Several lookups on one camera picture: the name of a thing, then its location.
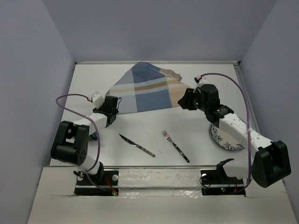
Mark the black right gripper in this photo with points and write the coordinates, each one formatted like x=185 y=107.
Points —
x=185 y=102

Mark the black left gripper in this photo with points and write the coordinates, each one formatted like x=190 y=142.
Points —
x=98 y=109

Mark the blue beige plaid cloth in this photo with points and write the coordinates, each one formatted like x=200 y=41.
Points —
x=146 y=87

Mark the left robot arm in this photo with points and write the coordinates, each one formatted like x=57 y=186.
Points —
x=70 y=144

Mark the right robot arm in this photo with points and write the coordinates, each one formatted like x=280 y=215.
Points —
x=268 y=160

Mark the dark green mug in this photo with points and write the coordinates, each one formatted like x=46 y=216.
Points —
x=94 y=136

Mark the steel fork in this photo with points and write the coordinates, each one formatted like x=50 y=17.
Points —
x=168 y=138

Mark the steel table knife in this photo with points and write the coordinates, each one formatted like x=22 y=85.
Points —
x=137 y=146

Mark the blue floral plate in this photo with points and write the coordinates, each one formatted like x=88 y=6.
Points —
x=224 y=140

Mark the white front cover panel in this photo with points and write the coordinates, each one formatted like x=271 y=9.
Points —
x=173 y=178

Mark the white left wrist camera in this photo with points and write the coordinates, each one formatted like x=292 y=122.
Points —
x=97 y=100

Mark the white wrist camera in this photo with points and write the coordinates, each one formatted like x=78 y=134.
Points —
x=97 y=100
x=200 y=80

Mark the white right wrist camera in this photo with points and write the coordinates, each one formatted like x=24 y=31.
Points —
x=200 y=80

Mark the white table edge rail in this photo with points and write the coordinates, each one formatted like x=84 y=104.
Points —
x=160 y=62

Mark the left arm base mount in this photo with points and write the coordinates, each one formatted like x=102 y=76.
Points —
x=106 y=186

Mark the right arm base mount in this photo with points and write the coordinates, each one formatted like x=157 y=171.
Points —
x=215 y=184

